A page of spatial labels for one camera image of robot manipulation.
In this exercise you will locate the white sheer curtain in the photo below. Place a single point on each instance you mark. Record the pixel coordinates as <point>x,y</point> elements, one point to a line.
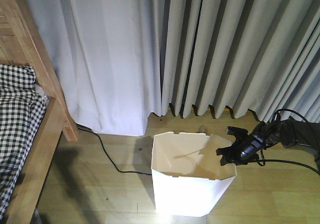
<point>106,55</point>

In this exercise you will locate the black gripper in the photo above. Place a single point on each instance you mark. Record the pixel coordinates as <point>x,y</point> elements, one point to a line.
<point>243,150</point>

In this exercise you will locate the white plastic trash bin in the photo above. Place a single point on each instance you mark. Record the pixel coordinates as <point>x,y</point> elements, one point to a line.
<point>187,176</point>

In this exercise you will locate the grey pleated curtain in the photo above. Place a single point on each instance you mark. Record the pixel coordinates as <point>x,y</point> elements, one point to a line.
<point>259,55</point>

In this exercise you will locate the black white checkered bedding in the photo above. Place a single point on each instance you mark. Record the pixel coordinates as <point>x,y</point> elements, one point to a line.
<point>22,111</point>

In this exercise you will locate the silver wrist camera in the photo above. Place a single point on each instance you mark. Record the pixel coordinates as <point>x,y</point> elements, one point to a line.
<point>236,132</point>

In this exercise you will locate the wooden bed frame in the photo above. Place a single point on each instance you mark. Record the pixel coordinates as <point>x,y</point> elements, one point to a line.
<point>21,44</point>

